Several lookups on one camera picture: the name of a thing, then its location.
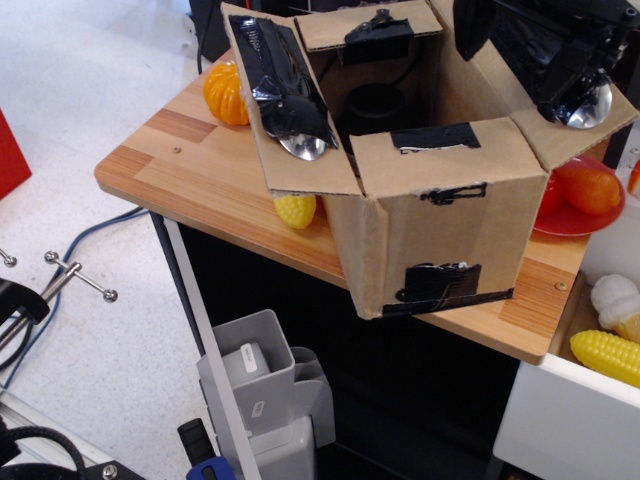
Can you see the grey plastic holder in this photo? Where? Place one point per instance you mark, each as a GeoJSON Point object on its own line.
{"type": "Point", "coordinates": [270, 404]}

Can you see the metal spoon on left flap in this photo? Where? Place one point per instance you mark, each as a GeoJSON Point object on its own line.
{"type": "Point", "coordinates": [304, 147]}

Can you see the metal clamp with handle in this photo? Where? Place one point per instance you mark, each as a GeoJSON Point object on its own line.
{"type": "Point", "coordinates": [31, 307]}

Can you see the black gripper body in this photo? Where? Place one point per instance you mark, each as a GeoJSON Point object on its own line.
{"type": "Point", "coordinates": [536, 35]}

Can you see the white toy ice cream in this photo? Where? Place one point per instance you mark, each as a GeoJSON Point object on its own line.
{"type": "Point", "coordinates": [616, 300]}

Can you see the red plastic plate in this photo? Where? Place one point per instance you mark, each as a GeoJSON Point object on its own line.
{"type": "Point", "coordinates": [569, 221]}

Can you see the white storage bin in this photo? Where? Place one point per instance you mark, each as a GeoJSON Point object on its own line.
{"type": "Point", "coordinates": [563, 420]}

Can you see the orange toy carrot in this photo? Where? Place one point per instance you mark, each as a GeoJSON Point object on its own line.
{"type": "Point", "coordinates": [591, 191]}

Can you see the red toy tomato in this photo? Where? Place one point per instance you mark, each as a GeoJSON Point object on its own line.
{"type": "Point", "coordinates": [553, 198]}

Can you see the blue black tool handle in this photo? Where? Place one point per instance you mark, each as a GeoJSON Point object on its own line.
{"type": "Point", "coordinates": [205, 464]}

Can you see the yellow toy corn in bin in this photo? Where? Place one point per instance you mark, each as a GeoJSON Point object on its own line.
{"type": "Point", "coordinates": [608, 355]}

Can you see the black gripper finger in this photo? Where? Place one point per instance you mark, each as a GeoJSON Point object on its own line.
{"type": "Point", "coordinates": [474, 21]}
{"type": "Point", "coordinates": [569, 75]}

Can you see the red box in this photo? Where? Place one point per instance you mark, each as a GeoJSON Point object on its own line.
{"type": "Point", "coordinates": [14, 167]}

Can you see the orange plastic pumpkin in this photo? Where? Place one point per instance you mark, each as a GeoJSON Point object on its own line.
{"type": "Point", "coordinates": [222, 93]}

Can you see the yellow toy corn under box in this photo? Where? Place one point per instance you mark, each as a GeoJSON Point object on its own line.
{"type": "Point", "coordinates": [296, 212]}

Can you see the metal spoon on flap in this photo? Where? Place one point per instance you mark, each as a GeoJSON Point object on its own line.
{"type": "Point", "coordinates": [593, 110]}
{"type": "Point", "coordinates": [304, 147]}

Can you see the metal spoon on right flap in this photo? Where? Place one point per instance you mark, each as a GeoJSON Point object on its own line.
{"type": "Point", "coordinates": [593, 110]}

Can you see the brown cardboard box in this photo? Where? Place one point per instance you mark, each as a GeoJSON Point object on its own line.
{"type": "Point", "coordinates": [420, 229]}

